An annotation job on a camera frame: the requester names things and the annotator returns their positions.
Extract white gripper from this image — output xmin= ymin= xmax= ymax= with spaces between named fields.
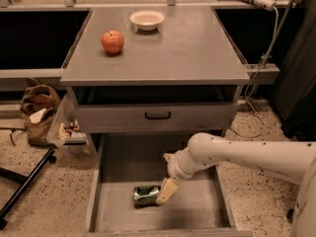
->
xmin=156 ymin=148 xmax=208 ymax=205

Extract crushed green soda can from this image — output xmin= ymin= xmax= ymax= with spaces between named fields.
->
xmin=133 ymin=185 xmax=161 ymax=206

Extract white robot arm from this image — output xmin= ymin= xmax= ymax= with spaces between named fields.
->
xmin=156 ymin=133 xmax=316 ymax=237

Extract open grey middle drawer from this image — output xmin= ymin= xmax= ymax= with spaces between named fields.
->
xmin=85 ymin=134 xmax=253 ymax=237

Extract closed grey top drawer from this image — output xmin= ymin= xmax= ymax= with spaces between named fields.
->
xmin=74 ymin=103 xmax=238 ymax=133

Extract grey drawer cabinet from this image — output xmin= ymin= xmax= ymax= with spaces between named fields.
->
xmin=59 ymin=5 xmax=251 ymax=150

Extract clear plastic storage bin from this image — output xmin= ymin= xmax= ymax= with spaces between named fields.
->
xmin=46 ymin=95 xmax=92 ymax=153

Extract black metal stand legs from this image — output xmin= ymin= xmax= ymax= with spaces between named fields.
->
xmin=0 ymin=149 xmax=56 ymax=230

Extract red apple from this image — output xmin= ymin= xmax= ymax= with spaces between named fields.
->
xmin=101 ymin=31 xmax=124 ymax=54

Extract brown fabric bag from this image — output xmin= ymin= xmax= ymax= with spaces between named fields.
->
xmin=20 ymin=78 xmax=61 ymax=146

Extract white paper bowl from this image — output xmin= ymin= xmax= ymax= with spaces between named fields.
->
xmin=129 ymin=10 xmax=165 ymax=32

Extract black drawer handle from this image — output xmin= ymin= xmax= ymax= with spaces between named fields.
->
xmin=144 ymin=112 xmax=172 ymax=120

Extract white hanging cable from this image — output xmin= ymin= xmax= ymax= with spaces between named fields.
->
xmin=230 ymin=5 xmax=279 ymax=139

